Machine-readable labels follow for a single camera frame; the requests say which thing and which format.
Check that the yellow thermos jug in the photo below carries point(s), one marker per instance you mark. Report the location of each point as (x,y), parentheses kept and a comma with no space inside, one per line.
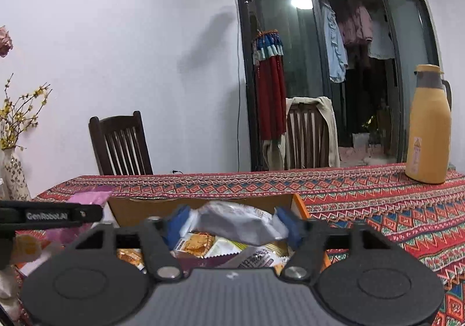
(428,129)

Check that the floral ceramic vase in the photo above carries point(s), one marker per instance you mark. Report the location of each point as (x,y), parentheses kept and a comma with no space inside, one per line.
(16,177)

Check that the dark wooden chair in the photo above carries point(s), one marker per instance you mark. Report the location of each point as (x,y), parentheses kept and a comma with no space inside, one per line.
(120,144)

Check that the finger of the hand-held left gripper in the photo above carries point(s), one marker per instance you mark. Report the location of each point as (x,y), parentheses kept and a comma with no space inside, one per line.
(92,214)

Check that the pink hanging garment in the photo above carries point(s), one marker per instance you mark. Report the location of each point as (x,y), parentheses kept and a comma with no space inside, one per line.
(358,24)

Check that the snack packets inside box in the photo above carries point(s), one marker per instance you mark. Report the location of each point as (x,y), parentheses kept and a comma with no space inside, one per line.
(261,257)

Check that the light blue hanging shirt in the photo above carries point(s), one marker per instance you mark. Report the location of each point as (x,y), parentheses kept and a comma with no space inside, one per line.
(336,49)

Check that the white hanging garment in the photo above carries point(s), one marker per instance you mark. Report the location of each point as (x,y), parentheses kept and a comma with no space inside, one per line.
(381,42)

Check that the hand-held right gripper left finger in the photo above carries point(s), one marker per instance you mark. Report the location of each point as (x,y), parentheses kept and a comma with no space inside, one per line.
(176,222)

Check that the balcony potted plant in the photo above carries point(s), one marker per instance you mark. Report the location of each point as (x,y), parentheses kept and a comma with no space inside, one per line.
(370,128)

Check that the maroon snack packet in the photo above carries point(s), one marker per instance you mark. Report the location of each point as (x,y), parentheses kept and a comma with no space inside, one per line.
(203,263)

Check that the white orange snack packet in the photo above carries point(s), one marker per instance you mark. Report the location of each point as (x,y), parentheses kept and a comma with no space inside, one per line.
(194,244)

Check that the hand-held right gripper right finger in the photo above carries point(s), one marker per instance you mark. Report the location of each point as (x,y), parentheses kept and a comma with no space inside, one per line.
(290,226)

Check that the chair with beige cloth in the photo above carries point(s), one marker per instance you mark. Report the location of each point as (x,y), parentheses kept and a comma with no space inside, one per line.
(330,129)

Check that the yellow orange snack packet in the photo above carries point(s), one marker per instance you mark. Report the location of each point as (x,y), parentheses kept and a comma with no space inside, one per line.
(25,248)

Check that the pink snack packet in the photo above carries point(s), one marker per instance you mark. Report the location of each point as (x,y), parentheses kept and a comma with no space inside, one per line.
(90,197)

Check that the orange red cardboard box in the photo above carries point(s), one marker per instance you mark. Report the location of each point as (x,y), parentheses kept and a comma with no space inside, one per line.
(145,208)

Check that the silver snack packet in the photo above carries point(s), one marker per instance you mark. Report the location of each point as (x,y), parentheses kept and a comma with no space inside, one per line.
(239,224)

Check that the yellow flower branches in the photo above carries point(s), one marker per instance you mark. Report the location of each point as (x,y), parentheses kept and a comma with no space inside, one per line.
(18,115)

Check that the red blue hanging cloth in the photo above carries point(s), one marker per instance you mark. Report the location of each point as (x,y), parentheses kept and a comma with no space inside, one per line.
(270,93)

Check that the brown wooden chair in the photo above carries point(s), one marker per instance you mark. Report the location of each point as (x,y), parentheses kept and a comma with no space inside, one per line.
(307,137)

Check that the dark framed sliding glass door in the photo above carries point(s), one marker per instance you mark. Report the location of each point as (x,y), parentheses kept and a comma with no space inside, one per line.
(414,57)

